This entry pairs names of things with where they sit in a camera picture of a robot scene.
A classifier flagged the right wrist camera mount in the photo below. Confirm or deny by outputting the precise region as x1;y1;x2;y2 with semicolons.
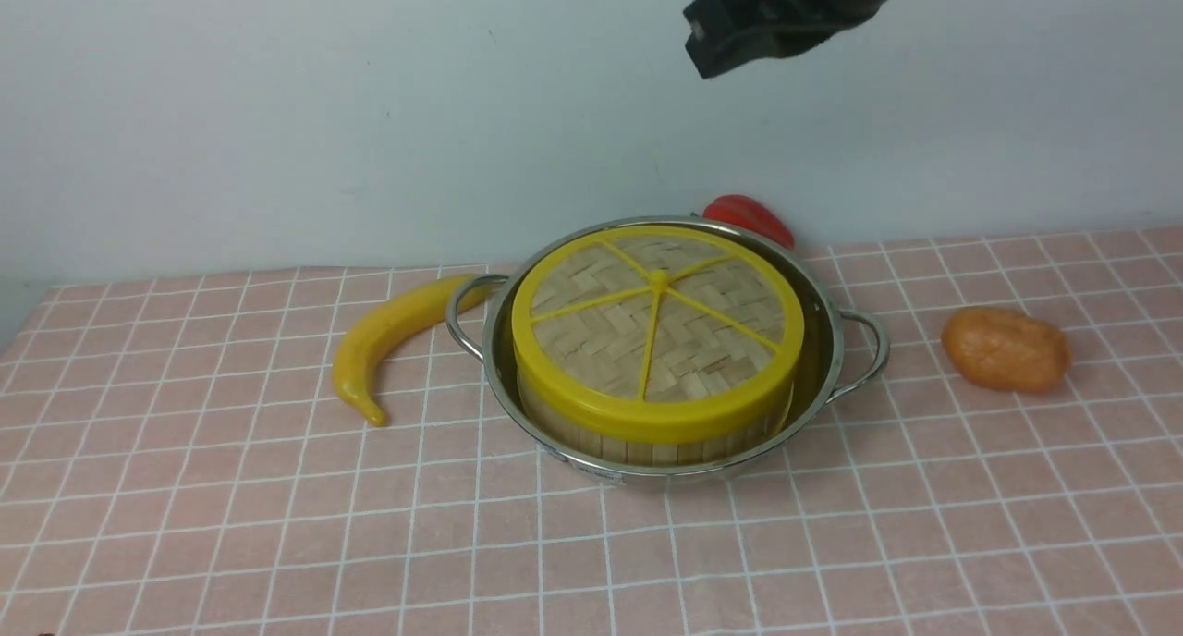
683;0;884;80

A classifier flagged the red plastic pepper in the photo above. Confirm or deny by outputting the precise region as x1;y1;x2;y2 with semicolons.
702;194;796;251

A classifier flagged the yellow bamboo steamer basket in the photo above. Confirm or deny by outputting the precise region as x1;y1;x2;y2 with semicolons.
517;379;795;467

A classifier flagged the yellow plastic banana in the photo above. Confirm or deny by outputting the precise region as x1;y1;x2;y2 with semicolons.
331;274;492;428

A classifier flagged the stainless steel pot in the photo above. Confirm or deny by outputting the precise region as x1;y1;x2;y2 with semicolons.
445;215;890;488

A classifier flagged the pink checkered tablecloth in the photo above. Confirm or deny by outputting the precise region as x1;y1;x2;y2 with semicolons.
1;227;1182;635

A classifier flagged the yellow bamboo steamer lid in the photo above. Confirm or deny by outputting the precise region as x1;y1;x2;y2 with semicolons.
508;223;804;446

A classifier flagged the orange bread roll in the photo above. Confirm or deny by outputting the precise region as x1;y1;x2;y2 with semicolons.
940;306;1073;392

